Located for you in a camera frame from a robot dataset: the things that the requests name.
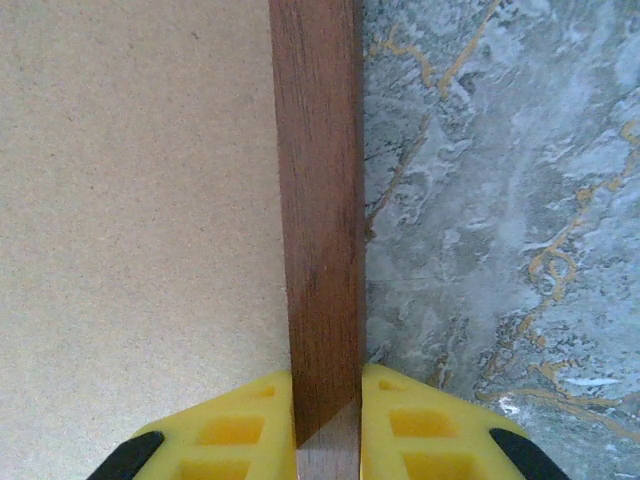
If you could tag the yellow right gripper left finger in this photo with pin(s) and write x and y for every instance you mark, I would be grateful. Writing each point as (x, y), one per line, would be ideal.
(225, 435)

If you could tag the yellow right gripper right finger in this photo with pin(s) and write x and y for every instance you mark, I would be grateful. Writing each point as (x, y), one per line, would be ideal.
(430, 430)

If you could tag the brown fibreboard backing board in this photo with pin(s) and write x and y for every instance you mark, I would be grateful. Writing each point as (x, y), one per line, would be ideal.
(135, 200)

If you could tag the brown wooden picture frame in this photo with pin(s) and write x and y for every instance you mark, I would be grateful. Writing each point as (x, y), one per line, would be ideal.
(320, 200)

